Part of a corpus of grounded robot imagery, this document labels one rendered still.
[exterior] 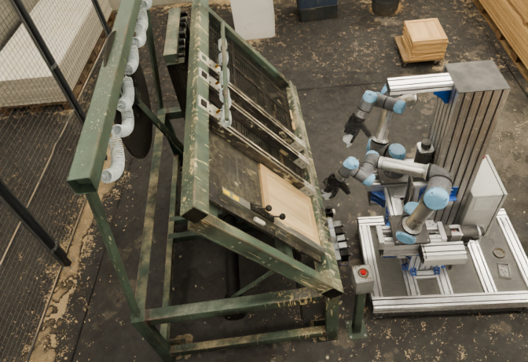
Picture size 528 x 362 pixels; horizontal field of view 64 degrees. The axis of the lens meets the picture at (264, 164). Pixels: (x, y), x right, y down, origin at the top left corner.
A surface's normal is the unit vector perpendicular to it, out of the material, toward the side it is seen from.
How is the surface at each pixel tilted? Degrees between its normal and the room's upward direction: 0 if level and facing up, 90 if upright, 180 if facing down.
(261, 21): 90
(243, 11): 90
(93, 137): 0
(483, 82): 0
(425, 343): 0
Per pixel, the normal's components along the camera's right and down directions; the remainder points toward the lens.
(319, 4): 0.07, 0.73
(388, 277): -0.11, -0.67
